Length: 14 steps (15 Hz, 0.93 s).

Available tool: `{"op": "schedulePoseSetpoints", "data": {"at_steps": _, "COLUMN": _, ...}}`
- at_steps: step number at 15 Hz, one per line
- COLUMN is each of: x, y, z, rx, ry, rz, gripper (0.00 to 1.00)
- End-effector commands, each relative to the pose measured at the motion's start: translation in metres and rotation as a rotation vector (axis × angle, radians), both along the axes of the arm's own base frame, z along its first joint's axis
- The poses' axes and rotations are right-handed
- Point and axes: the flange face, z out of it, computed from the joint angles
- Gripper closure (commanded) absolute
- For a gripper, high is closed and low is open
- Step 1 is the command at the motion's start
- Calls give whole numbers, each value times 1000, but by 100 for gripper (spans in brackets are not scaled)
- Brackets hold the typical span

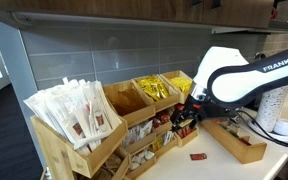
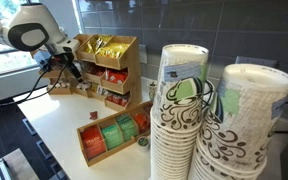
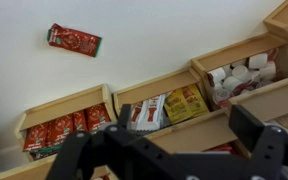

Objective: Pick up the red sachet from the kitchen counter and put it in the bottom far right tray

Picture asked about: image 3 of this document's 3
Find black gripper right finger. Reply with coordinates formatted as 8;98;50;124
228;104;288;180

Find tiered wooden condiment rack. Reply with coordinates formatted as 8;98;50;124
0;31;288;180

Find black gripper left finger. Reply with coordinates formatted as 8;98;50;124
45;103;172;180

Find red sauce packet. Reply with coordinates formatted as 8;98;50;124
205;143;238;155

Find yellow mustard packet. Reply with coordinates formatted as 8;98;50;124
163;89;193;125
182;83;210;118

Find white creamer cup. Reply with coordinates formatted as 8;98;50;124
258;61;278;81
248;53;269;70
232;65;252;83
206;67;227;87
222;76;243;93
212;89;233;107

